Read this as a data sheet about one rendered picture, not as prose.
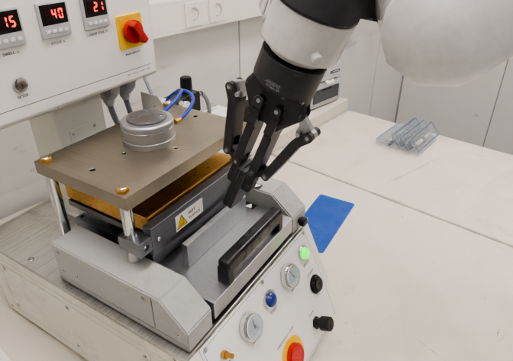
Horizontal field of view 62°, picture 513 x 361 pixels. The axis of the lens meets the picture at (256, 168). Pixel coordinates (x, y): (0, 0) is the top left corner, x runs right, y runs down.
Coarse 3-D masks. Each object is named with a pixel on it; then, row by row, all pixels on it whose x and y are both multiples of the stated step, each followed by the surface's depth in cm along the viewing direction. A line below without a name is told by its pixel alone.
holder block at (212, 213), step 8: (216, 208) 72; (80, 216) 68; (208, 216) 70; (80, 224) 68; (88, 224) 66; (96, 224) 66; (200, 224) 69; (96, 232) 66; (104, 232) 65; (112, 232) 64; (120, 232) 64; (184, 232) 65; (192, 232) 67; (112, 240) 64; (176, 240) 64; (184, 240) 66; (168, 248) 63; (176, 248) 65; (144, 256) 61; (152, 256) 60; (160, 256) 62
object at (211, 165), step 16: (208, 160) 70; (224, 160) 70; (192, 176) 66; (208, 176) 67; (80, 192) 63; (160, 192) 62; (176, 192) 62; (80, 208) 65; (96, 208) 62; (112, 208) 60; (144, 208) 58; (160, 208) 58
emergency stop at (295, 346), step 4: (292, 344) 69; (296, 344) 69; (300, 344) 70; (292, 348) 68; (296, 348) 69; (300, 348) 69; (288, 352) 68; (292, 352) 68; (296, 352) 68; (300, 352) 69; (304, 352) 70; (288, 356) 68; (292, 356) 68; (296, 356) 68; (300, 356) 69; (304, 356) 70; (288, 360) 67; (292, 360) 67; (296, 360) 68; (300, 360) 69
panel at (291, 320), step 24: (312, 264) 77; (264, 288) 66; (288, 288) 71; (312, 288) 76; (240, 312) 61; (264, 312) 65; (288, 312) 70; (312, 312) 75; (336, 312) 81; (216, 336) 57; (240, 336) 61; (264, 336) 64; (288, 336) 69; (312, 336) 74; (216, 360) 56; (240, 360) 60; (264, 360) 64
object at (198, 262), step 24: (216, 216) 65; (240, 216) 71; (192, 240) 60; (216, 240) 66; (264, 240) 66; (168, 264) 62; (192, 264) 62; (216, 264) 62; (240, 264) 62; (216, 288) 58; (240, 288) 61; (216, 312) 57
